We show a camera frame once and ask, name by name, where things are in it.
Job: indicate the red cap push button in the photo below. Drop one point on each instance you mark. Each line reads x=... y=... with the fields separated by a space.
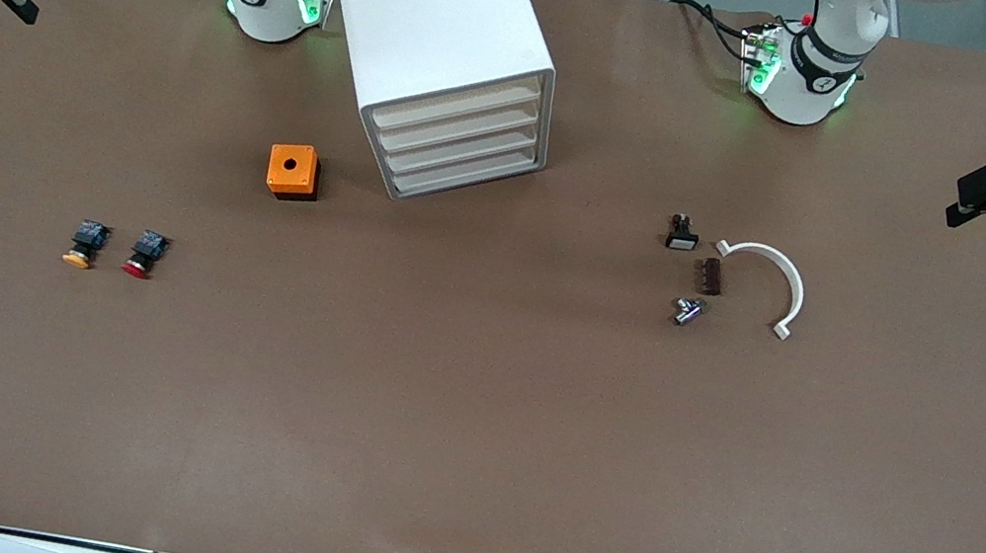
x=148 y=244

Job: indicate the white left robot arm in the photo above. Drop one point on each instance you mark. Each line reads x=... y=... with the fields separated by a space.
x=810 y=89

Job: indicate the yellow cap push button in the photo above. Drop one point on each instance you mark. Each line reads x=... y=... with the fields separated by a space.
x=89 y=234

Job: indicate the black white rectangular button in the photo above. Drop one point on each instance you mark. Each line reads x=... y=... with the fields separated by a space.
x=681 y=240

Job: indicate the white drawer cabinet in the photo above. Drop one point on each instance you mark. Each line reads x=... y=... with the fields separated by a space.
x=438 y=7

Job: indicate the brown terminal block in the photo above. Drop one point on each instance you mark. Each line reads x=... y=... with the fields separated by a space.
x=711 y=277

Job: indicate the small silver purple connector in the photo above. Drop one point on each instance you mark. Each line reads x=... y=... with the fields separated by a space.
x=687 y=312

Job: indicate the orange box with hole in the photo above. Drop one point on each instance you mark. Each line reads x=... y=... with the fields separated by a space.
x=293 y=155

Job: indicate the white curved plastic bracket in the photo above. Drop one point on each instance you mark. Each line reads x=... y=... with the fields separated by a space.
x=797 y=289

